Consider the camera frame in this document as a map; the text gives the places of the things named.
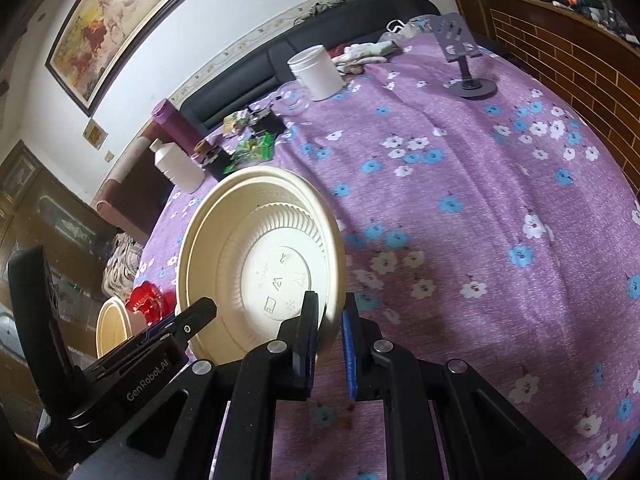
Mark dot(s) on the black battery device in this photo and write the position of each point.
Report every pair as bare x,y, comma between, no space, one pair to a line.
267,122

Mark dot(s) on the purple thermos flask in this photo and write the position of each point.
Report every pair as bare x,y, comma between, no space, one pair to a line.
175,125

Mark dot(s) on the black leather sofa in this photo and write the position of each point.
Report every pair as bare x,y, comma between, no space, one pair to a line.
250,70

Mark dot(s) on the small wall plaque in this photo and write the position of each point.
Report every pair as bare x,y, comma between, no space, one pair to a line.
95,133

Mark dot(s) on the clothes on sofa back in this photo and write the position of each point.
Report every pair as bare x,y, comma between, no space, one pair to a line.
325,7

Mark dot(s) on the framed horse painting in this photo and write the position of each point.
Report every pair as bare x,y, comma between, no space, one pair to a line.
125,25

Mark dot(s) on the white plastic jar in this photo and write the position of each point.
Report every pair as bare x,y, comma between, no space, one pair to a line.
320,77

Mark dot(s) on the green snack packets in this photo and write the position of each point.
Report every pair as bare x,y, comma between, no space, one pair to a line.
252,149

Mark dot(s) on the dark wooden door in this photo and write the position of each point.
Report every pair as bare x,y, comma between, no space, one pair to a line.
30,195

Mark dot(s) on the patterned cloth bag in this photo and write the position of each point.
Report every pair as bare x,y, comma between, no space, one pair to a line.
120,265

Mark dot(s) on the brown upholstered chair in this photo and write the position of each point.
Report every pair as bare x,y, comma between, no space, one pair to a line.
135,185

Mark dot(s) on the yellow snack packet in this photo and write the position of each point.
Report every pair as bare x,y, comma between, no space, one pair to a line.
235,122

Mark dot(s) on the brick-patterned wooden counter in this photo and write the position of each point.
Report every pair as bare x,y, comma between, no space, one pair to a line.
575,60

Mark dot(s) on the small wooden spool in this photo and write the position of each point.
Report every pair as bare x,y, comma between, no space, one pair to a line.
202,148

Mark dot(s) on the clear plastic bag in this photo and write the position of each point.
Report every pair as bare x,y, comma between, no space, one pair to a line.
415,27

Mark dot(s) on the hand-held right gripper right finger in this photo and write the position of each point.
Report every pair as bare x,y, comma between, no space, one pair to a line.
348,355

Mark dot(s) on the white work gloves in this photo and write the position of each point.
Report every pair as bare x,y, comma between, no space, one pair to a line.
365,52

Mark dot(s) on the cream ribbed plastic bowl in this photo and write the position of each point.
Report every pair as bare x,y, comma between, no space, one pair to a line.
225,240
112,325

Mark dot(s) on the plain red scalloped plate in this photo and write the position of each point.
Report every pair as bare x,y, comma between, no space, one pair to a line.
147,302

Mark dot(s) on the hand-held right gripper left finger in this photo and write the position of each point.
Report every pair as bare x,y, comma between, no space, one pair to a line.
311,345

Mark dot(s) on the clear plastic cup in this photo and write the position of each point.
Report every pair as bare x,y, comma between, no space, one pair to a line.
295,100

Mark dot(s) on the white plastic bottle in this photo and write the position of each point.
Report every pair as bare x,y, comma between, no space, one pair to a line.
177,167

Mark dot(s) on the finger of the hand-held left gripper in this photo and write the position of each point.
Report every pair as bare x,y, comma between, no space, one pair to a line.
195,317

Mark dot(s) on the grey phone stand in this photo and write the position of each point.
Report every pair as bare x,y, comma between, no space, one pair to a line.
452,32

